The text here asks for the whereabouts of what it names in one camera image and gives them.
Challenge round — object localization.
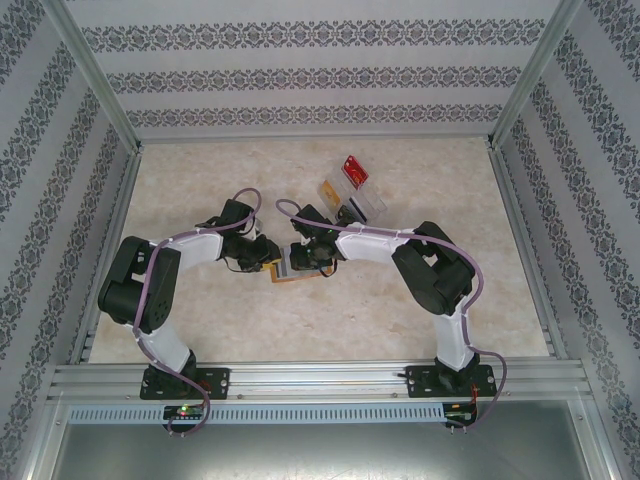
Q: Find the orange leather card holder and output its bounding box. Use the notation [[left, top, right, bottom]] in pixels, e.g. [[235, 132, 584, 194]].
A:
[[269, 243, 337, 286]]

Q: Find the clear acrylic card organizer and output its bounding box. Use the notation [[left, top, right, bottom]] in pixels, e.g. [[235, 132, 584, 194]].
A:
[[318, 155, 389, 226]]

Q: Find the gold credit card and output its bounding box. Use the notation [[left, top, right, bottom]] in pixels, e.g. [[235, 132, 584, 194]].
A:
[[319, 180, 342, 211]]

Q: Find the grey striped credit card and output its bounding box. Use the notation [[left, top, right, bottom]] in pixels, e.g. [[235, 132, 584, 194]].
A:
[[347, 197, 371, 224]]

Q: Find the red credit card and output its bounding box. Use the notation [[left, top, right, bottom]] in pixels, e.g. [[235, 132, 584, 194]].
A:
[[341, 155, 370, 189]]

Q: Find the grey metal panel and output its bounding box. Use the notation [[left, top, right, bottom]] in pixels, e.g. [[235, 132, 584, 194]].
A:
[[49, 422, 596, 480]]

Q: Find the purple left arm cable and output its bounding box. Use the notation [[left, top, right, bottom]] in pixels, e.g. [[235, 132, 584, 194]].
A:
[[130, 187, 265, 437]]

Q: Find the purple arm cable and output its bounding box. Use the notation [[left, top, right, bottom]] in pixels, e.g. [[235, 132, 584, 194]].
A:
[[275, 198, 511, 432], [130, 187, 265, 437]]

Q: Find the aluminium mounting rail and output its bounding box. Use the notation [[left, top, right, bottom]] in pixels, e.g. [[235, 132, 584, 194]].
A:
[[47, 362, 596, 401]]

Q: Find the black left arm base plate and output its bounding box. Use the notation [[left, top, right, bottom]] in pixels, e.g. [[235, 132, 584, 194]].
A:
[[139, 367, 232, 401]]

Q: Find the aluminium side rail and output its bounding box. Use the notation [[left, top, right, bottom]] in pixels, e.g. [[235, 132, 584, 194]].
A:
[[67, 144, 146, 365], [487, 142, 571, 361]]

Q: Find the slotted grey cable duct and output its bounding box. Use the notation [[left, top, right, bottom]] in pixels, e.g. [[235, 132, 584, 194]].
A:
[[67, 403, 446, 424]]

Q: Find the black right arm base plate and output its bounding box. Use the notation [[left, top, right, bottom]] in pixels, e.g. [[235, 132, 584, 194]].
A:
[[405, 364, 499, 399]]

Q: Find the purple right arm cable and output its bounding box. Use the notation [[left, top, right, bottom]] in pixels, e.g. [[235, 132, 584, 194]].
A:
[[275, 198, 511, 432]]

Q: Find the aluminium frame post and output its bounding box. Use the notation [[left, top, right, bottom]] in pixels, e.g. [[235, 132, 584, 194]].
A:
[[42, 0, 144, 151], [485, 0, 586, 151]]

